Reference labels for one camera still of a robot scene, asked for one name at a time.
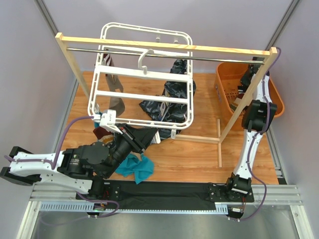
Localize dark patterned shorts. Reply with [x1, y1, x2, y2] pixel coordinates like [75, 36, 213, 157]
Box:
[139, 59, 196, 140]

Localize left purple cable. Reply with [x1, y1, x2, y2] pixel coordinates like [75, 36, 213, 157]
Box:
[4, 115, 95, 169]

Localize white plastic clip hanger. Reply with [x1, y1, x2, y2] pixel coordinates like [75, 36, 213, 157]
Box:
[87, 21, 195, 139]

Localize teal towel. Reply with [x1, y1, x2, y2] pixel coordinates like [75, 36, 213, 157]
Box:
[115, 154, 155, 184]

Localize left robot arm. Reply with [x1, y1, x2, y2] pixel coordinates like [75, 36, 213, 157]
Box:
[0, 124, 158, 200]

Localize wooden clothes rack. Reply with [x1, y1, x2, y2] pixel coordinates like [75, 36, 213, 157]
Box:
[55, 32, 280, 166]

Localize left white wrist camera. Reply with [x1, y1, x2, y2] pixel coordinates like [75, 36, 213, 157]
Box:
[92, 109, 123, 134]

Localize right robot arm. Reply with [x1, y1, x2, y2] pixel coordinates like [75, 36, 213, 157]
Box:
[226, 72, 278, 201]

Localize orange laundry basket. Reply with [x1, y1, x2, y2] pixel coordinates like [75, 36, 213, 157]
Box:
[215, 62, 285, 121]

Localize beige maroon-cuffed sock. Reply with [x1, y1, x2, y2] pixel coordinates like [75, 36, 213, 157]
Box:
[97, 53, 125, 117]
[93, 126, 142, 161]

